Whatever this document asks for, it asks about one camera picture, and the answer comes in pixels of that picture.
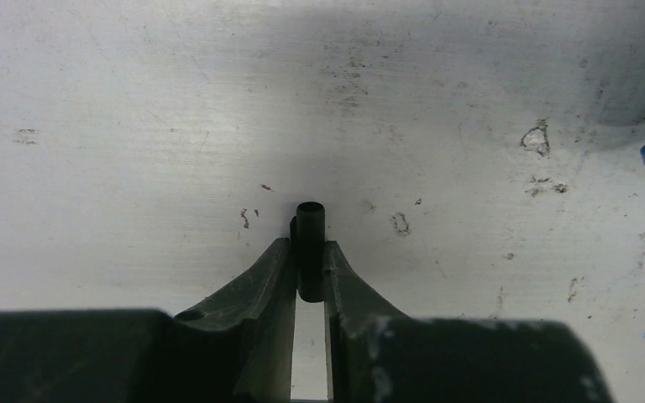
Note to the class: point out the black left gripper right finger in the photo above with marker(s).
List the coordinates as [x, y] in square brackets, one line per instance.
[377, 353]

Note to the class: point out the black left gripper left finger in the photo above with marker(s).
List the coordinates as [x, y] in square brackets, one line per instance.
[234, 346]

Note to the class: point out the black marker cap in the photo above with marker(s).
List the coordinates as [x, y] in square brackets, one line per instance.
[307, 230]

